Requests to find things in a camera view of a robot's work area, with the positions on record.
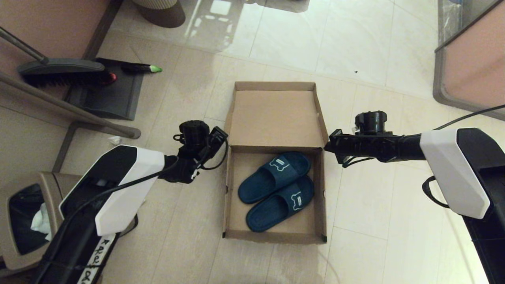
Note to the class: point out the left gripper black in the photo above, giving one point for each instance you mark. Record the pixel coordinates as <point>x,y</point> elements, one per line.
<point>194,138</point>

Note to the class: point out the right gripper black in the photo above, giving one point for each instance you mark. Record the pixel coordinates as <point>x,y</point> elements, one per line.
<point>371,144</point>

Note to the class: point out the brown cardboard shoe box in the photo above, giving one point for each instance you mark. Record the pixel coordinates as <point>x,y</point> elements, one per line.
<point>272,118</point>

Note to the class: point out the navy blue slipper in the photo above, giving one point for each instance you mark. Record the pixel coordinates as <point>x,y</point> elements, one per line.
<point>256,187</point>
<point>268,213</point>

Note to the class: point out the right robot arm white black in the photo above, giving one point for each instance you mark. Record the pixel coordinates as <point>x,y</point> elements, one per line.
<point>453,165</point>

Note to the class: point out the crumpled white tissue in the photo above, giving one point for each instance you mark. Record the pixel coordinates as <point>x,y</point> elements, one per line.
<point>115,140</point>

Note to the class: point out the black stick green tip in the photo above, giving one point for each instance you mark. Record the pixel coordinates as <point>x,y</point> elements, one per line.
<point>138,68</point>

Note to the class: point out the dark grey dustpan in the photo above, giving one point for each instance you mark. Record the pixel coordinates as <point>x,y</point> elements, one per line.
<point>114,98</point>

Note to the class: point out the grey metal furniture leg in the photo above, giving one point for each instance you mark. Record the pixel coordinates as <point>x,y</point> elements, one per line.
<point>59,104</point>

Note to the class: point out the brown plastic trash bin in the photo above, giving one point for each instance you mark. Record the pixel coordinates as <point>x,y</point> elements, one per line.
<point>55,178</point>

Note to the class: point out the grey broom black bristles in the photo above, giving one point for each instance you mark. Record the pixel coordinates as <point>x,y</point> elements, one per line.
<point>59,67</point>

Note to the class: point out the white tissue in bin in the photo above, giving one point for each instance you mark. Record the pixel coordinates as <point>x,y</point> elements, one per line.
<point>41,223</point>

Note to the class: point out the pink panel grey frame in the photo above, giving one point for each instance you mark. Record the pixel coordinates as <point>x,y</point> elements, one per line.
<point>473,63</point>

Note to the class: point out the pink panel dark frame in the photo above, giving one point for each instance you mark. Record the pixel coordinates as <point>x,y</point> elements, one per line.
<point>51,23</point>

